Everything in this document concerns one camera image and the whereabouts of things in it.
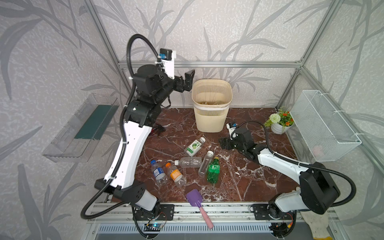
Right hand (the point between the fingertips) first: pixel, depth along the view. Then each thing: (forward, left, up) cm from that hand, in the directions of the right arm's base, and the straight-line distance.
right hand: (223, 133), depth 88 cm
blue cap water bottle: (-20, +37, -9) cm, 43 cm away
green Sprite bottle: (-18, +6, -11) cm, 22 cm away
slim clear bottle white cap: (-15, +11, -8) cm, 20 cm away
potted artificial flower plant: (+11, -38, -2) cm, 40 cm away
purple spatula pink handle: (-32, +17, -12) cm, 38 cm away
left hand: (+3, +18, +43) cm, 47 cm away
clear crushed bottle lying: (-14, +20, -8) cm, 26 cm away
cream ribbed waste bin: (+31, +6, -1) cm, 32 cm away
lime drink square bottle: (-3, +18, -10) cm, 21 cm away
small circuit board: (-44, +37, -14) cm, 59 cm away
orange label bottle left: (-22, +27, -8) cm, 36 cm away
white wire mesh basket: (-14, -41, +20) cm, 48 cm away
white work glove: (-43, -42, -13) cm, 62 cm away
